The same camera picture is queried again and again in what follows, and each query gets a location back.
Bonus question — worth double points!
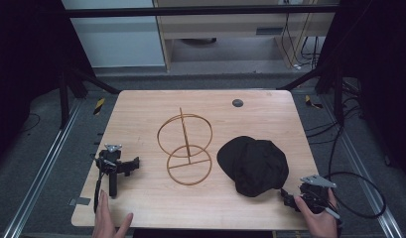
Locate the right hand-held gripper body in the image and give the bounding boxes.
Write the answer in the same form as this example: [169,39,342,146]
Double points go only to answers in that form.
[299,174,342,220]

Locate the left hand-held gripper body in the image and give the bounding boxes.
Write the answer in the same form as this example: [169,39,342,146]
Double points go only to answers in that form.
[94,143,123,198]

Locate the black cap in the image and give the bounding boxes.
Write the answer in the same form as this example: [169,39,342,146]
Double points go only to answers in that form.
[216,135,290,198]

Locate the wooden ring hat stand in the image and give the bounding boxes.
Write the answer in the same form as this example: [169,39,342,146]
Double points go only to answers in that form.
[156,106,213,186]

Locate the person's right hand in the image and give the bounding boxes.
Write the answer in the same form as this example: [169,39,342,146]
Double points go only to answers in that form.
[294,187,340,238]

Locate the person's left hand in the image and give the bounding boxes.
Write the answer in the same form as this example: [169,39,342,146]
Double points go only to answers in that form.
[91,189,135,238]

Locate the grey tape piece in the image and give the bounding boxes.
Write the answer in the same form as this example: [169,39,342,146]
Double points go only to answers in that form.
[68,196,92,207]

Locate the yellow black floor tape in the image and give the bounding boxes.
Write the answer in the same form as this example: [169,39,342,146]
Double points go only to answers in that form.
[92,97,106,116]
[304,94,324,110]

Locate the white cabinet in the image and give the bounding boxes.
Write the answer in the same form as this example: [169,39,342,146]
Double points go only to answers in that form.
[61,0,167,69]

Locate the dark curtain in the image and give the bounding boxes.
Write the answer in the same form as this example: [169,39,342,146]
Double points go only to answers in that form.
[316,0,406,186]
[0,0,96,170]

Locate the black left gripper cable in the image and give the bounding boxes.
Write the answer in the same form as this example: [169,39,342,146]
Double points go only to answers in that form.
[92,158,116,214]

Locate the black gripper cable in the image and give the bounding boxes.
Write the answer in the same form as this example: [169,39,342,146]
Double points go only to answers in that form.
[92,158,116,214]
[322,171,387,220]

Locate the aluminium floor rail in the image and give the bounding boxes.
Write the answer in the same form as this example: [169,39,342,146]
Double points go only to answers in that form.
[319,95,405,238]
[1,98,83,238]

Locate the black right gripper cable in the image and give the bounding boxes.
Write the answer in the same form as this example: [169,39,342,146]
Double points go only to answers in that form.
[322,171,387,220]

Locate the black floor cables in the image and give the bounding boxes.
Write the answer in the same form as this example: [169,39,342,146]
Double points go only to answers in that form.
[305,78,367,177]

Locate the black metal frame stand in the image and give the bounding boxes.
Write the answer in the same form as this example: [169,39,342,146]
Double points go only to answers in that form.
[58,64,121,130]
[276,59,345,127]

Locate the cables under desk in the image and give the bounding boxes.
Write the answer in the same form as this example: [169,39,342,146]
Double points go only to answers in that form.
[280,13,322,70]

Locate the black horizontal frame bar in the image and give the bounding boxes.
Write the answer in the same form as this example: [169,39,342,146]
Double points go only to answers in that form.
[65,4,339,19]

